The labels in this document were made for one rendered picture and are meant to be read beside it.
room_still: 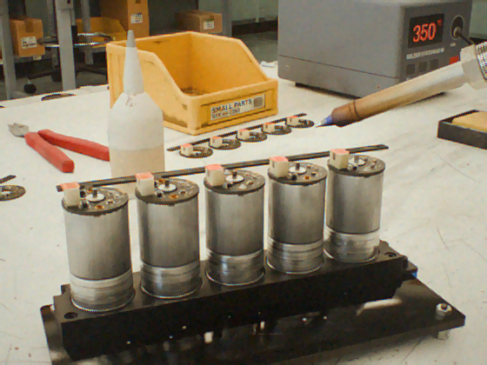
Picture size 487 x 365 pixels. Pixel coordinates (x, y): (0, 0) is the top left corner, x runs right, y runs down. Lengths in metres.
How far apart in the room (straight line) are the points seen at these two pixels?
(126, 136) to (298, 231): 0.16
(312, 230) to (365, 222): 0.03
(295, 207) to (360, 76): 0.38
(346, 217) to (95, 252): 0.11
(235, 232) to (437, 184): 0.22
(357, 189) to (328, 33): 0.39
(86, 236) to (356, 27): 0.43
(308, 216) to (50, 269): 0.14
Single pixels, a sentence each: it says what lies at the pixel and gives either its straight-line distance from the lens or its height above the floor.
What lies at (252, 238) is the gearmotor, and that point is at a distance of 0.28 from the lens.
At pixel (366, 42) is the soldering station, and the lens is 0.64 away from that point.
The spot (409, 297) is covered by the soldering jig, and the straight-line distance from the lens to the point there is 0.31.
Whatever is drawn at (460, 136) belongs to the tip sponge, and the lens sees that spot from 0.56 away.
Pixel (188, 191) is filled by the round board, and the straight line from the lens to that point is 0.27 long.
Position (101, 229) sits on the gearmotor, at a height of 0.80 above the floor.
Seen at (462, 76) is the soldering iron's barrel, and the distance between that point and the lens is 0.26.
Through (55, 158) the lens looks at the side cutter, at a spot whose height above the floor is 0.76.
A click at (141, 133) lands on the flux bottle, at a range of 0.42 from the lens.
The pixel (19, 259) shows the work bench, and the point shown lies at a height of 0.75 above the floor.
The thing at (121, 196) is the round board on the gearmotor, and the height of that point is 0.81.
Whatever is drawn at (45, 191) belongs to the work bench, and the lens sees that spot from 0.46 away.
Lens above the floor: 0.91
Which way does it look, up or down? 21 degrees down
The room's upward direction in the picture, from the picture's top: straight up
